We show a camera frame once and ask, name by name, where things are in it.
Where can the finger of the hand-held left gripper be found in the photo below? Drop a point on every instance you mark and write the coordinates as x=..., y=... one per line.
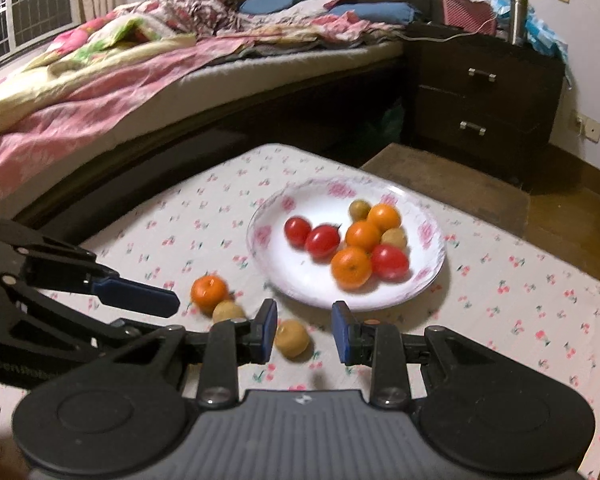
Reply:
x=55, y=317
x=140, y=296

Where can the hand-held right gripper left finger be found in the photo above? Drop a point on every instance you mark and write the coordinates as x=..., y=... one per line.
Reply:
x=269, y=332

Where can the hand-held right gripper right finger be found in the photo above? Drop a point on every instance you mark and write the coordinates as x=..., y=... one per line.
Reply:
x=341, y=332

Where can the brown longan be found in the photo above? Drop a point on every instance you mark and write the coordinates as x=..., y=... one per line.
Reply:
x=227, y=311
x=395, y=237
x=360, y=209
x=291, y=338

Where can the orange mandarin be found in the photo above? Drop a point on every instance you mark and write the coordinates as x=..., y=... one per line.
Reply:
x=209, y=292
x=384, y=217
x=351, y=267
x=363, y=235

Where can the white floral oval plate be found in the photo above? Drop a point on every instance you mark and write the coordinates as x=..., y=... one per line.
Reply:
x=305, y=272

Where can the red tomato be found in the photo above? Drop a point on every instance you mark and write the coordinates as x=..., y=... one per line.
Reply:
x=297, y=230
x=390, y=261
x=323, y=241

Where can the cherry print tablecloth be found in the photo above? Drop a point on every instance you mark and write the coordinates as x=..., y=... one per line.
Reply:
x=480, y=310

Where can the low wooden platform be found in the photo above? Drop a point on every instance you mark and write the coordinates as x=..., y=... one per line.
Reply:
x=445, y=185

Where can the pink patterned blanket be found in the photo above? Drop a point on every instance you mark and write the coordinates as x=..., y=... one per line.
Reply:
x=80, y=110

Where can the green plastic bag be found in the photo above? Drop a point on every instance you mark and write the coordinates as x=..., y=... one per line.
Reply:
x=390, y=122

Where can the green yellow floral quilt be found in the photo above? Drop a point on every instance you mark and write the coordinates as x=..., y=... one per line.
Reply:
x=120, y=32

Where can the dark wooden nightstand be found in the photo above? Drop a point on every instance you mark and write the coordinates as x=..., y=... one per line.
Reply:
x=480, y=105

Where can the crumpled patterned clothes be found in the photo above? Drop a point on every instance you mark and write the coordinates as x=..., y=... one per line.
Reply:
x=195, y=10

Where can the window with metal grille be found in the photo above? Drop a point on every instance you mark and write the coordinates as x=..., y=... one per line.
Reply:
x=25, y=10

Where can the pink red storage box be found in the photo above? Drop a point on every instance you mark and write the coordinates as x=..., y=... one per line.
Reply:
x=462, y=12

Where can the steel thermos bottle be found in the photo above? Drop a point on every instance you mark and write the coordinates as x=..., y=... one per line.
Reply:
x=517, y=20

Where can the blue white plastic bags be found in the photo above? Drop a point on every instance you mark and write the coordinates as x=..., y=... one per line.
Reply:
x=547, y=32

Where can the bed with dark frame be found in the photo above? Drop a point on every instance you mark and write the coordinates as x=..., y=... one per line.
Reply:
x=280, y=70

